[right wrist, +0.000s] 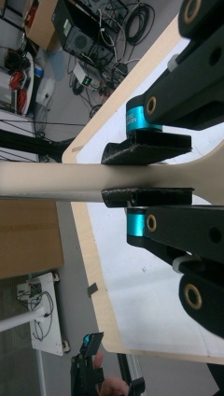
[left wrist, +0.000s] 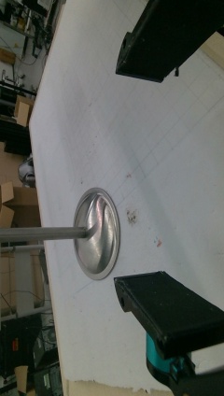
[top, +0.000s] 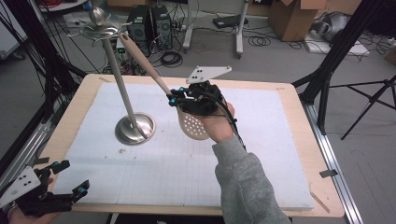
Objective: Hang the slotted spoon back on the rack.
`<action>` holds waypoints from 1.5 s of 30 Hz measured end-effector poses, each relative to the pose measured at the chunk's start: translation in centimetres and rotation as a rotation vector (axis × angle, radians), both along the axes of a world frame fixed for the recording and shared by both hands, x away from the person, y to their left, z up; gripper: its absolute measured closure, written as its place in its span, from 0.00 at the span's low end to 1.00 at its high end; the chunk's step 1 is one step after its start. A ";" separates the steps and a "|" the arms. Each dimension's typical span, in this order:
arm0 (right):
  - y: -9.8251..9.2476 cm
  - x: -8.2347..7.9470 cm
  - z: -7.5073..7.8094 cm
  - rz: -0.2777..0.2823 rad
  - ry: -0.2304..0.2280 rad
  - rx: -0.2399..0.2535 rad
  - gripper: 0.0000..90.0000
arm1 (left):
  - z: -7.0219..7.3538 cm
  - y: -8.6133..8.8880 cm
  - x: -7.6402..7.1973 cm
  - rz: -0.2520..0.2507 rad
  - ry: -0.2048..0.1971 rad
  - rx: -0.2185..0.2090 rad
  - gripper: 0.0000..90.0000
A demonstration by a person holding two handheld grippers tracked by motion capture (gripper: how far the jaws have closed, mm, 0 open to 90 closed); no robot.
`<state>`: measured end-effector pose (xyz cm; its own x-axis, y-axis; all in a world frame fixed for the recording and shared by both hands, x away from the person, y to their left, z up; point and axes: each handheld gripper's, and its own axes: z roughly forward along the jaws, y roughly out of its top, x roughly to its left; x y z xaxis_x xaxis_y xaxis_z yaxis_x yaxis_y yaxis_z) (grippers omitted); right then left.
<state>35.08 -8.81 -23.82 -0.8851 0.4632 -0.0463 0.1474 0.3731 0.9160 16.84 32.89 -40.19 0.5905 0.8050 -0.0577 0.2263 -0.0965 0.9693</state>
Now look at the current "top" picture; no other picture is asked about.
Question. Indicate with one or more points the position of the cardboard box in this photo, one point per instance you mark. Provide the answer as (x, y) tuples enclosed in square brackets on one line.
[(291, 21)]

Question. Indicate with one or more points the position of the metal utensil stand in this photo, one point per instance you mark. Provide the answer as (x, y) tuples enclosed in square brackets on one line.
[(135, 130)]

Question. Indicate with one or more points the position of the white stand leg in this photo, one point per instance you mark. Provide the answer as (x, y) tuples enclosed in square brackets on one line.
[(188, 31), (240, 34)]

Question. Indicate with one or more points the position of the black flat device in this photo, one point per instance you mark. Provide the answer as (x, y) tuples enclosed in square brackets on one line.
[(227, 21)]

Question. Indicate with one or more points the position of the person's right hand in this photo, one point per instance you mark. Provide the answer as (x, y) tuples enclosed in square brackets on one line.
[(221, 124)]

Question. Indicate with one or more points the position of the black frame post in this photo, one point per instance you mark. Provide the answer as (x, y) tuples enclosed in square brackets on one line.
[(46, 62), (342, 46)]

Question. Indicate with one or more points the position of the black tape piece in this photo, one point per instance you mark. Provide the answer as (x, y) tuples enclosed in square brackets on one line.
[(41, 160), (328, 173)]

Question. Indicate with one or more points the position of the aluminium rail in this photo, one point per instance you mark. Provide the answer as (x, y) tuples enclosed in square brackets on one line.
[(18, 152), (333, 161)]

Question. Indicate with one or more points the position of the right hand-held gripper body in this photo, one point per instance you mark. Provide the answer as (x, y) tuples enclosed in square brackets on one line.
[(202, 101)]

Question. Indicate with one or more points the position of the long beige tape strip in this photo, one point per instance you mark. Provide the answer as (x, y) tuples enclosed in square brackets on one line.
[(320, 202)]

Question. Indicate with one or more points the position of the person's left hand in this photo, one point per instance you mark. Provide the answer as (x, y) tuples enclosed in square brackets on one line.
[(31, 219)]

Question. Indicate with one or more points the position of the black tripod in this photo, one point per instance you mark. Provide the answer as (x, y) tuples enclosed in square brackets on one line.
[(372, 99)]

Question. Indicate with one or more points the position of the grey bag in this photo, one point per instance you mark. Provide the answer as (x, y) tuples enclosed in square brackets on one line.
[(334, 26)]

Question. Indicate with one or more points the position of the white grid mat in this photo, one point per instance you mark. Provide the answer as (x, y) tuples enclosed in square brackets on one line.
[(155, 180)]

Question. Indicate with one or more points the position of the white round table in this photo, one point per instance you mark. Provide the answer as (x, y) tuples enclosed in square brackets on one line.
[(62, 5)]

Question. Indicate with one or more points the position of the beige slotted spoon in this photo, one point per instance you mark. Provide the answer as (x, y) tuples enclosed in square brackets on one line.
[(193, 127)]

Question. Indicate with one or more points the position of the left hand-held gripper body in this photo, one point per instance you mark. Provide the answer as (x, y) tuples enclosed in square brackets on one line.
[(20, 186)]

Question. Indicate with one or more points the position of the white flat board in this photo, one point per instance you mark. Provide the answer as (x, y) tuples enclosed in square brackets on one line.
[(323, 48)]

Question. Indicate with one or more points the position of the black computer tower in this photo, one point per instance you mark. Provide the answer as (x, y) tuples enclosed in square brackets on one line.
[(139, 29), (162, 26)]

